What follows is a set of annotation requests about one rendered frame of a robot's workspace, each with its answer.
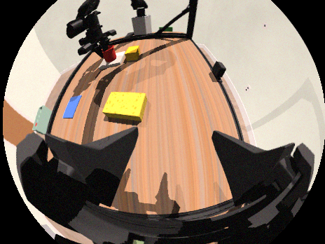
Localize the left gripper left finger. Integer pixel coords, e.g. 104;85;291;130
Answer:
45;126;139;207

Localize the white tiled backsplash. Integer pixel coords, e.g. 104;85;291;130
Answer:
40;224;55;239

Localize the blue flat rectangle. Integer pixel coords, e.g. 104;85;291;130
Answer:
63;95;82;118

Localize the dark red cup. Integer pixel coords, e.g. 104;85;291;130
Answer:
102;45;116;62

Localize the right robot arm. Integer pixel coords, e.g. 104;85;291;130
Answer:
67;0;148;46

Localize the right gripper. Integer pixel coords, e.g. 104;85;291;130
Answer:
78;24;117;58

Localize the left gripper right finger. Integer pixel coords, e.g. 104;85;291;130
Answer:
212;130;295;207

